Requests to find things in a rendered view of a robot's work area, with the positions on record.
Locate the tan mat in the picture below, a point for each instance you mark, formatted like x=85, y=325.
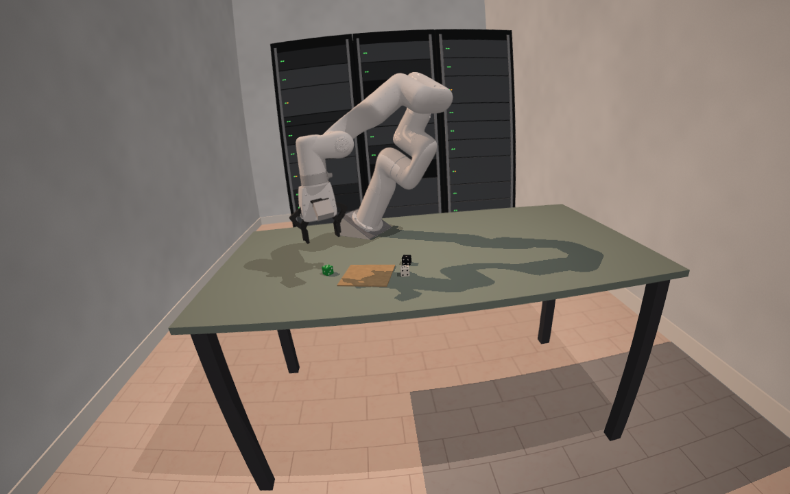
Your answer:
x=367, y=276

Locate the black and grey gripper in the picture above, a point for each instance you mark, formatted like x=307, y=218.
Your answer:
x=313, y=192

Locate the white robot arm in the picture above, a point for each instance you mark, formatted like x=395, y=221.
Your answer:
x=420, y=94

